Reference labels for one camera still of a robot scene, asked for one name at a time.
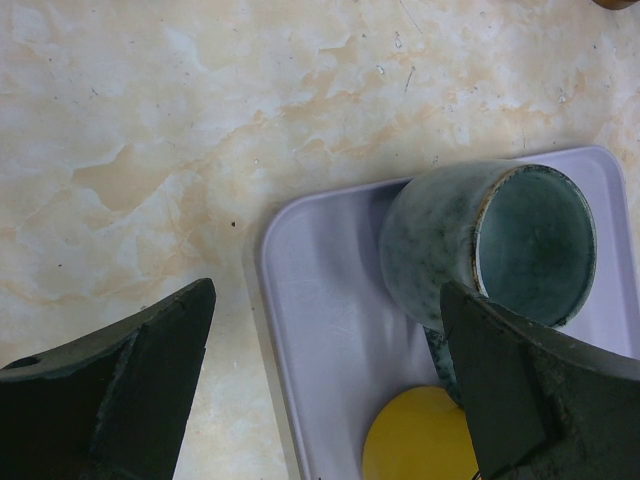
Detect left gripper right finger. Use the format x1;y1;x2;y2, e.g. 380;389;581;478
440;282;639;479

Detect yellow mug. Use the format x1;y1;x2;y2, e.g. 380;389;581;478
362;386;479;479

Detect lavender plastic tray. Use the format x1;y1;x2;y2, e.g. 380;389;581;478
257;146;639;479

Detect dark wooden coaster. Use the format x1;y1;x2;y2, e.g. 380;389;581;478
593;0;639;11

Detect grey green mug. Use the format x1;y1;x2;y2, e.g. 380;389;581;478
378;160;598;406

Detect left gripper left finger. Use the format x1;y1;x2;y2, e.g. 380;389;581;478
1;278;215;479

